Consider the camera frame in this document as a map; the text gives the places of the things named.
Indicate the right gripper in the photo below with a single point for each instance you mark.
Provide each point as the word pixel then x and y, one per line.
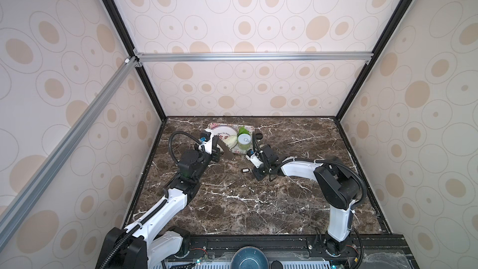
pixel 257 175

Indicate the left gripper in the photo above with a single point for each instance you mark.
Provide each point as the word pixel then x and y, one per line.
pixel 214 158

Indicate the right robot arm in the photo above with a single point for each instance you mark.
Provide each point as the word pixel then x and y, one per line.
pixel 341 186

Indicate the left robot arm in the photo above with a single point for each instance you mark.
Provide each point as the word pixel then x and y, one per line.
pixel 140 245

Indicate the floral rectangular tray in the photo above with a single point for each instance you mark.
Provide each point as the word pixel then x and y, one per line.
pixel 236 149

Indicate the green leafy vegetable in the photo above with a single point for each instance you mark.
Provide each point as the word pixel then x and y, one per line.
pixel 243 131

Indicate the pale green cabbage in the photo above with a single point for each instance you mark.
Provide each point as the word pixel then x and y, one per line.
pixel 231 141

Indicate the white plate with red text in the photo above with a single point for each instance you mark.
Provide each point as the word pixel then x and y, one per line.
pixel 224 131

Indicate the blue bowl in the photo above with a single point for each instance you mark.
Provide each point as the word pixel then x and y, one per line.
pixel 249 258

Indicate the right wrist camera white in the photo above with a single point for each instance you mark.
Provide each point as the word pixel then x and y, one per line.
pixel 254 159

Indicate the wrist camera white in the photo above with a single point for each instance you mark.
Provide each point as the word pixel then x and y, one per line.
pixel 208 138
pixel 254 159

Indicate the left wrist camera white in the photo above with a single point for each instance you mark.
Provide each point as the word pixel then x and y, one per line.
pixel 208 138

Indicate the horizontal aluminium rail back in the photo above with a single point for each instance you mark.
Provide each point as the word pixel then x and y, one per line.
pixel 255 57

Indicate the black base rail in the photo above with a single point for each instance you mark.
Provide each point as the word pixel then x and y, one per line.
pixel 296 252

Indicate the aluminium rail left wall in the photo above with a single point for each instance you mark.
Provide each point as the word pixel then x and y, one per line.
pixel 37 185

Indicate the black vertical frame post left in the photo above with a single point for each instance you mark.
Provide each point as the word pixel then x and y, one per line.
pixel 128 44

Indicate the black vertical frame post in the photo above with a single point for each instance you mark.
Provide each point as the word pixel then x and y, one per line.
pixel 128 44
pixel 391 26

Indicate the black vertical frame post right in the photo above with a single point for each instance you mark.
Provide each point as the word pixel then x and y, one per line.
pixel 391 26

